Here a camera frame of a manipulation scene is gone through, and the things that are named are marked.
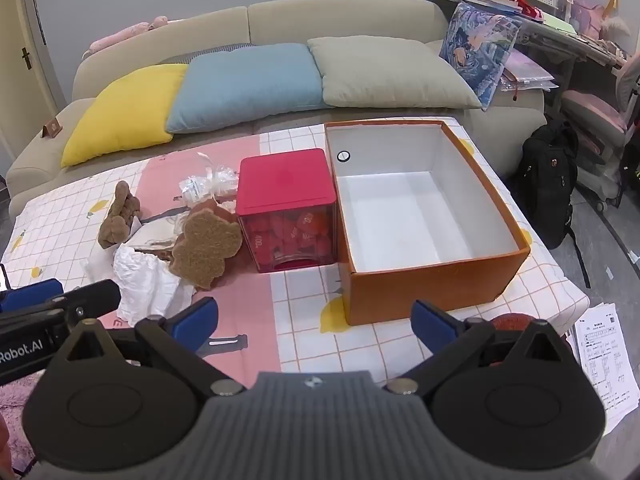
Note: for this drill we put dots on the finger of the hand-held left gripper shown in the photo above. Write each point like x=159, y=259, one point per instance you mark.
x=30, y=294
x=90, y=296

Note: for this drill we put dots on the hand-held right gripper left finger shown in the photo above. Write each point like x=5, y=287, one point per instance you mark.
x=196, y=317

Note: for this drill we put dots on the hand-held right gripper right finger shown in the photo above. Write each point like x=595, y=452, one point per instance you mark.
x=431, y=322

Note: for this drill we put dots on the orange cardboard box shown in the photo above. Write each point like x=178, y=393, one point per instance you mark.
x=425, y=290

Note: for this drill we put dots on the white mesh wrapping sheet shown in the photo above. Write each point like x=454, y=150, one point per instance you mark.
x=145, y=285

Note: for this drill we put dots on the reddish brown round plush pad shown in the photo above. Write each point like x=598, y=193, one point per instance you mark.
x=510, y=321

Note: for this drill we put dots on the purple fluffy fabric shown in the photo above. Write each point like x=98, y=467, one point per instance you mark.
x=20, y=400

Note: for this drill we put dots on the flat brown bear plush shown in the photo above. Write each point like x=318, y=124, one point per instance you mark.
x=205, y=250

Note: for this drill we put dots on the brown plush toy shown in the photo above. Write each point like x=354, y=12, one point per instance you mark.
x=120, y=215

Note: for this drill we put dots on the beige cloth bag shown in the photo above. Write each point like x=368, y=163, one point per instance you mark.
x=150, y=232

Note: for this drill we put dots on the clear plastic bags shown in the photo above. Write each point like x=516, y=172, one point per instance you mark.
x=200, y=187

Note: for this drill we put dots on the red plastic box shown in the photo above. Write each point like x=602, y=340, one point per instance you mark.
x=285, y=180

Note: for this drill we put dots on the small brown holder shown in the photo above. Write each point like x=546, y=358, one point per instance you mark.
x=52, y=127

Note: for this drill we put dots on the black backpack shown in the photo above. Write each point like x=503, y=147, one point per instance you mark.
x=547, y=185

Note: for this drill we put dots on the printed paper sheets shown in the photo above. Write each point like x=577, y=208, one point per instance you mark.
x=610, y=360

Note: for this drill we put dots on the yellow pillow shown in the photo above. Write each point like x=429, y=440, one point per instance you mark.
x=125, y=110

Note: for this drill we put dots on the light blue pillow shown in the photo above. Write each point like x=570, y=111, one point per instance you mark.
x=245, y=85

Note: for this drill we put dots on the beige pillow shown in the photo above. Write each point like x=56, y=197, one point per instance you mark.
x=390, y=72

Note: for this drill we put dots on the pink plush toy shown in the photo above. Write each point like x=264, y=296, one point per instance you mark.
x=125, y=35

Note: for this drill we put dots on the clear document folder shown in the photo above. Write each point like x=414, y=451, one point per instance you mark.
x=525, y=72

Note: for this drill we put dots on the pink chair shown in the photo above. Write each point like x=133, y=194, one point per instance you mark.
x=595, y=110

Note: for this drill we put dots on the cream door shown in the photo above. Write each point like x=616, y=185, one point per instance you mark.
x=20, y=20

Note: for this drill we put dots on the blue printed pillow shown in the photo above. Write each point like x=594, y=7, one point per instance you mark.
x=480, y=50

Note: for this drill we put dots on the beige sofa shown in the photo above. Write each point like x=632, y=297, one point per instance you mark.
x=350, y=15

